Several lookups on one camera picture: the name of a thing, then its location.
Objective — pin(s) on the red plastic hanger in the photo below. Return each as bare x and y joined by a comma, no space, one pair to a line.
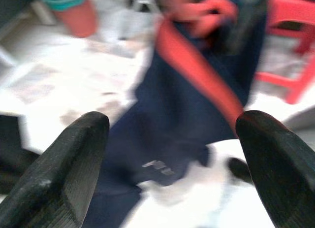
192,58

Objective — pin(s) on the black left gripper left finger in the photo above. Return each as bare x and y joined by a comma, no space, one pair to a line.
54,178

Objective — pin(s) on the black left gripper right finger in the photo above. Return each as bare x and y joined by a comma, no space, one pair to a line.
283,169

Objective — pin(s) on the red plastic stool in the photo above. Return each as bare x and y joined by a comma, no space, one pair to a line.
295,6

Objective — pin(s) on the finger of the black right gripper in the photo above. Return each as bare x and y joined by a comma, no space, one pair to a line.
248,21

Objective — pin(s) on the navy shirt red striped collar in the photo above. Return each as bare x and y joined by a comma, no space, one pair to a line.
172,109

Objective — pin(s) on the orange bin teal bag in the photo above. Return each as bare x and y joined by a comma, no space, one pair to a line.
78,21

